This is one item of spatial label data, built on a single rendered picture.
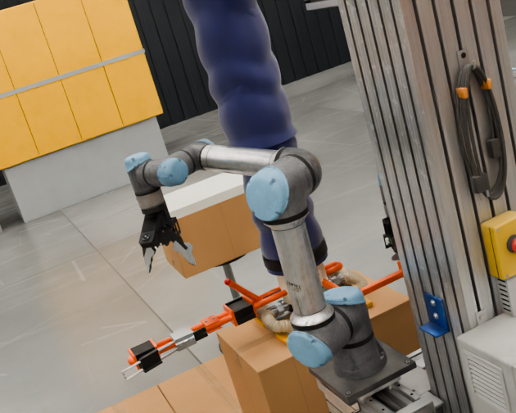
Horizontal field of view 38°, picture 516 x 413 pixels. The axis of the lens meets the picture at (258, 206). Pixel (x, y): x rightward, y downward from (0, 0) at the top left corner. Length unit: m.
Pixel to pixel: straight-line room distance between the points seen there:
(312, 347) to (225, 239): 2.46
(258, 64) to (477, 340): 1.09
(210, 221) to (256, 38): 2.07
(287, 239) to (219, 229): 2.48
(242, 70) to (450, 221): 0.91
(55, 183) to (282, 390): 7.46
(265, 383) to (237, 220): 1.96
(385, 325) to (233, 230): 1.87
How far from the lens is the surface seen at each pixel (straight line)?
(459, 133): 1.69
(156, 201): 2.15
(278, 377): 2.50
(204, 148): 2.11
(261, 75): 2.35
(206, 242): 4.28
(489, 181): 1.77
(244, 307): 2.54
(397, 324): 2.65
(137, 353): 2.50
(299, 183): 1.80
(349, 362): 2.09
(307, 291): 1.88
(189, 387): 3.36
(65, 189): 9.75
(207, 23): 2.34
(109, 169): 9.82
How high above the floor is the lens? 2.13
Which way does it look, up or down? 17 degrees down
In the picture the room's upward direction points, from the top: 16 degrees counter-clockwise
